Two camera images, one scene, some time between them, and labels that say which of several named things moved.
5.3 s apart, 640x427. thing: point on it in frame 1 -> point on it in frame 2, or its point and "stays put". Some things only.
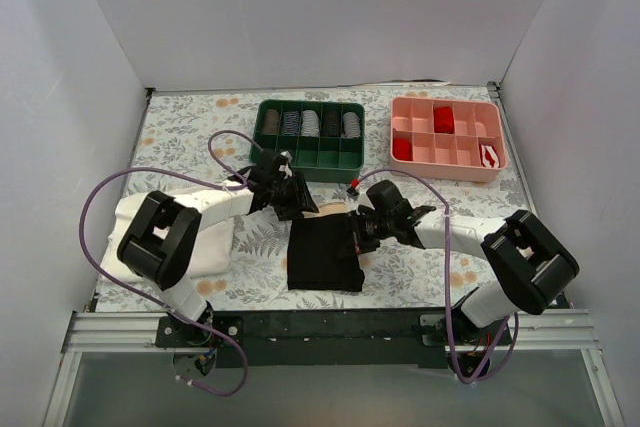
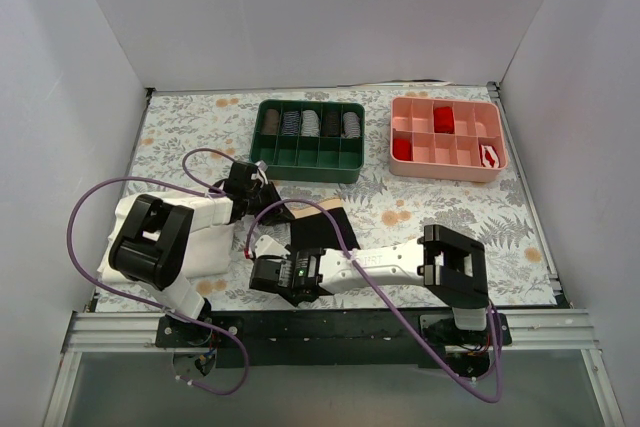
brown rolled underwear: (271, 122) stays put
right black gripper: (364, 229) -> (293, 240)
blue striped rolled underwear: (290, 125) stays put
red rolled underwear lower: (402, 149) stays put
